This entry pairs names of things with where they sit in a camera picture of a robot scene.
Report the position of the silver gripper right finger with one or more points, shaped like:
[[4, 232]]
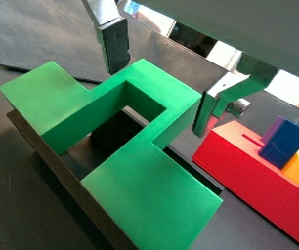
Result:
[[224, 95]]

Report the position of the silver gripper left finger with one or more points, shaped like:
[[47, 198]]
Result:
[[111, 27]]

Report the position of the green stepped block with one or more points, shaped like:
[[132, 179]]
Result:
[[63, 110]]

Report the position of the red base board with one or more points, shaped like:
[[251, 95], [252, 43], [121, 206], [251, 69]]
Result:
[[228, 156]]

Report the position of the black angle fixture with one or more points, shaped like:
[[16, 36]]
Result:
[[68, 175]]

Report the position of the purple block right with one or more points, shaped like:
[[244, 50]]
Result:
[[272, 129]]

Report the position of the blue block right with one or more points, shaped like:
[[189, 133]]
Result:
[[283, 144]]

